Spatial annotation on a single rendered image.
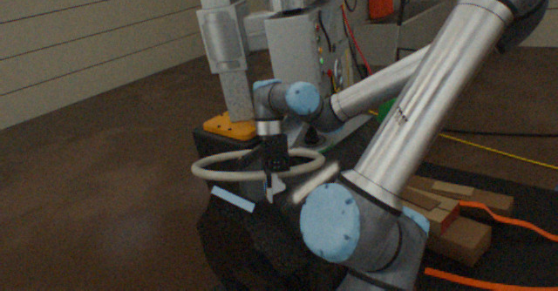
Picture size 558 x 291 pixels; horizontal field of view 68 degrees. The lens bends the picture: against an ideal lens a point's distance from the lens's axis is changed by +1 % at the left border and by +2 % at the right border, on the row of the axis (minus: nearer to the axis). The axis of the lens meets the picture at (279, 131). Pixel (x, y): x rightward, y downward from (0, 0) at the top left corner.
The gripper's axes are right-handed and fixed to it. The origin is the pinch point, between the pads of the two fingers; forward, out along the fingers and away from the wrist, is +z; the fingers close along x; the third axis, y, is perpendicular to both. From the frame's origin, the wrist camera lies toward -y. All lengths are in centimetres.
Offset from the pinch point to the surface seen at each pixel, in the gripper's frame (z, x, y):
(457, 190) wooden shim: 46, 123, 141
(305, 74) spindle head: -38, 63, 28
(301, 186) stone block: 15, 62, 23
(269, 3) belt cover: -70, 59, 13
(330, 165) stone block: 9, 75, 42
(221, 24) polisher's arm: -71, 133, -7
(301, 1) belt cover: -69, 54, 26
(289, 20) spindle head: -62, 59, 21
